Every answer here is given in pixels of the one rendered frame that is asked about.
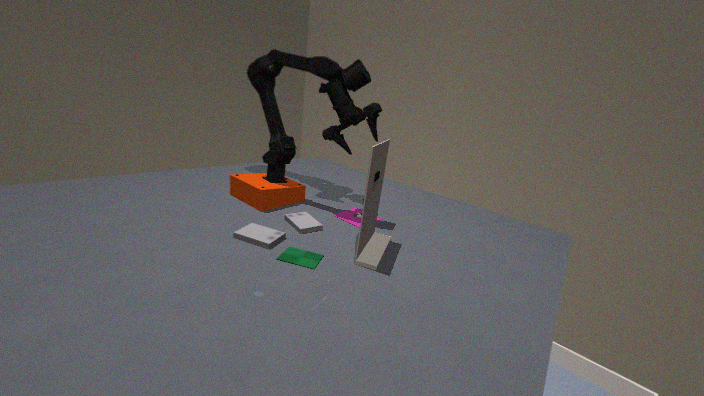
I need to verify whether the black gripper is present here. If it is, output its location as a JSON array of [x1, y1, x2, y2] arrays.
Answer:
[[322, 95, 382, 155]]

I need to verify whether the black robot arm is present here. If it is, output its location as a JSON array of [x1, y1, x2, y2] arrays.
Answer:
[[247, 49, 371, 183]]

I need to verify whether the green flat rectangle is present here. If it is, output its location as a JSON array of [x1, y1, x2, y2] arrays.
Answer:
[[276, 246, 324, 269]]

